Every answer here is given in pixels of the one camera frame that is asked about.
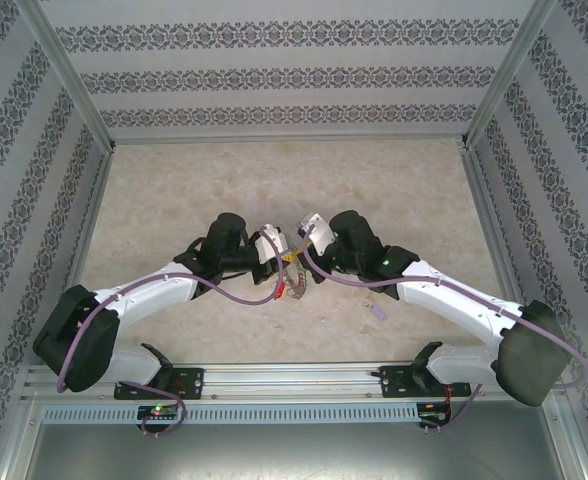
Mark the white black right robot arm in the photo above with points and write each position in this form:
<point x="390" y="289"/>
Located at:
<point x="449" y="300"/>

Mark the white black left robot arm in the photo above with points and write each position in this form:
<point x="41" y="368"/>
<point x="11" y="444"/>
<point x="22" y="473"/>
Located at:
<point x="149" y="295"/>

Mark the purple key tag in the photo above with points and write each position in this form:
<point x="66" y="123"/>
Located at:
<point x="380" y="312"/>

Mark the small circuit board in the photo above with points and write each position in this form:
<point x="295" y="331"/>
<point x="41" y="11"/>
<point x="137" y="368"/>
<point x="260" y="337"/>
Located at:
<point x="435" y="412"/>
<point x="159" y="412"/>

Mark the grey metal sheet panel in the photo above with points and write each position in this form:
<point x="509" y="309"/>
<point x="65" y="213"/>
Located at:
<point x="294" y="455"/>

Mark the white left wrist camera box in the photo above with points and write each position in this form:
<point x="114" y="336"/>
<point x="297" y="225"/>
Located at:
<point x="269" y="245"/>

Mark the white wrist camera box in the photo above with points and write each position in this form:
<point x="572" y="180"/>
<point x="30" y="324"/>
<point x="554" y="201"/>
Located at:
<point x="269" y="245"/>
<point x="319" y="232"/>

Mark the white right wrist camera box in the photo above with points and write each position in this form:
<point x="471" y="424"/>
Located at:
<point x="319" y="232"/>

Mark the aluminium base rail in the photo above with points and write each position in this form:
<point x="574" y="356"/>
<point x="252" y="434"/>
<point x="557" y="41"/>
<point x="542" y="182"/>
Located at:
<point x="294" y="380"/>

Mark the aluminium frame side rail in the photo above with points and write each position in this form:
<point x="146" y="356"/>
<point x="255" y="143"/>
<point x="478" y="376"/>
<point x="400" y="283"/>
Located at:
<point x="489" y="225"/>
<point x="91" y="250"/>

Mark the aluminium frame post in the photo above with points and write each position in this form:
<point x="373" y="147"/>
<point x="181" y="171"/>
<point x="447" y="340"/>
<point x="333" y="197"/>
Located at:
<point x="511" y="75"/>
<point x="64" y="75"/>

